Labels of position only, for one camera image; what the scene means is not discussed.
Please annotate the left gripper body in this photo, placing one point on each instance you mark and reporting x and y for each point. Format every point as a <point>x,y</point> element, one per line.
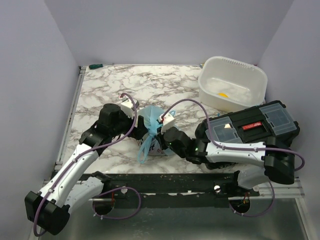
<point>135,132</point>

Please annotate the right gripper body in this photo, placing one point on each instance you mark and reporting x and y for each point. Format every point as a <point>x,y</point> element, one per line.
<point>163,144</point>

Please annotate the blue plastic bag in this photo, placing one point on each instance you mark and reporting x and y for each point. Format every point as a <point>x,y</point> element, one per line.
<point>149,145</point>

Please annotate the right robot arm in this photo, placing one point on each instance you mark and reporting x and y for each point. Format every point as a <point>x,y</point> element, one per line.
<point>266,161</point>

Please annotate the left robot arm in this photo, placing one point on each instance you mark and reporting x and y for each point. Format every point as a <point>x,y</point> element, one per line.
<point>51,207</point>

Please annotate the yellow item in tub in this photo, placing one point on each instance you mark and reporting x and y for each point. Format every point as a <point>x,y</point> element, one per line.
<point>223,95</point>

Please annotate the white plastic tub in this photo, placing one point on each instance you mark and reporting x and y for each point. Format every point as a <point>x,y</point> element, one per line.
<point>244,84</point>

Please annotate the black tool box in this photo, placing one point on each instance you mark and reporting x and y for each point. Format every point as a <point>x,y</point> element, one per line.
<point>256,124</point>

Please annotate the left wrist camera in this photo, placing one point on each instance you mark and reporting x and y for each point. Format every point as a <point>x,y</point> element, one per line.
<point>127,106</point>

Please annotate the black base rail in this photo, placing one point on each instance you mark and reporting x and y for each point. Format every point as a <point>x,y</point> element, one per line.
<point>164,190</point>

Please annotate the green handled screwdriver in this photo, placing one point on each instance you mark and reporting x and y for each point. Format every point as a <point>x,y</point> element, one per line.
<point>97,66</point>

